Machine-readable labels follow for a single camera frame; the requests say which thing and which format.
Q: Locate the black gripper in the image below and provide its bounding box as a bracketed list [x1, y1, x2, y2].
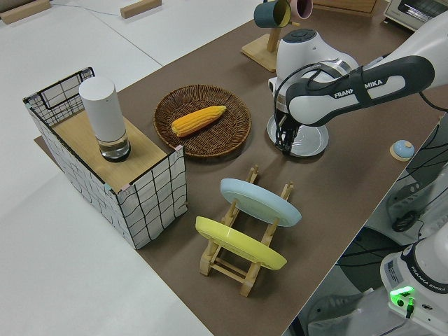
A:
[274, 111, 300, 155]

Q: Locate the gray round plate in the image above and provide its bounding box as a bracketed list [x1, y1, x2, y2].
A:
[267, 115, 330, 158]

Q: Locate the light blue plate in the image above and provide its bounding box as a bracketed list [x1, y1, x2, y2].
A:
[220, 178, 302, 228]

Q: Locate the yellow plate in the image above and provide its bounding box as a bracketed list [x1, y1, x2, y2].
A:
[195, 216, 288, 271]

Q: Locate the brown table mat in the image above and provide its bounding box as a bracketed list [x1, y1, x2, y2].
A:
[33, 0, 448, 336]

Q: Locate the brown wicker basket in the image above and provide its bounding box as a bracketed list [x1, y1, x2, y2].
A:
[153, 85, 253, 160]

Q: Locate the wooden mug tree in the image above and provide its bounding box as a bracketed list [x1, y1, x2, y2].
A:
[240, 19, 302, 74]

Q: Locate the yellow corn cob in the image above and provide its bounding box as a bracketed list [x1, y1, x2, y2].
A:
[171, 104, 228, 138]

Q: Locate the teal mug yellow inside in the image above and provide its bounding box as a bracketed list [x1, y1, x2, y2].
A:
[253, 0, 292, 28]

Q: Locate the pink mug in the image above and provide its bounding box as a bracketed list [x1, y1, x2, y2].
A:
[290, 0, 315, 19]

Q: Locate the wooden dish rack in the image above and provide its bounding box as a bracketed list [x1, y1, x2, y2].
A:
[199, 166, 295, 298]

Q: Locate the gray stand foot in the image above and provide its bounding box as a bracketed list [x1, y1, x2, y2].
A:
[307, 292, 365, 336]

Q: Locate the white toaster oven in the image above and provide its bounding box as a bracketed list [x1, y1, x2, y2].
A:
[384, 0, 448, 32]

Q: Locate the white cylindrical bottle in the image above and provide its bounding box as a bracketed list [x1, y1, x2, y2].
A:
[78, 76, 132, 164]

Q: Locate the wooden block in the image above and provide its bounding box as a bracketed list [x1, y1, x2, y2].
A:
[0, 0, 52, 25]
[120, 0, 163, 19]

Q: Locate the grid pattern storage box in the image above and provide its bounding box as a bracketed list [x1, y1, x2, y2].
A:
[22, 66, 190, 250]

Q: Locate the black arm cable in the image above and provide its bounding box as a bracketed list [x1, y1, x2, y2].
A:
[272, 61, 367, 148]

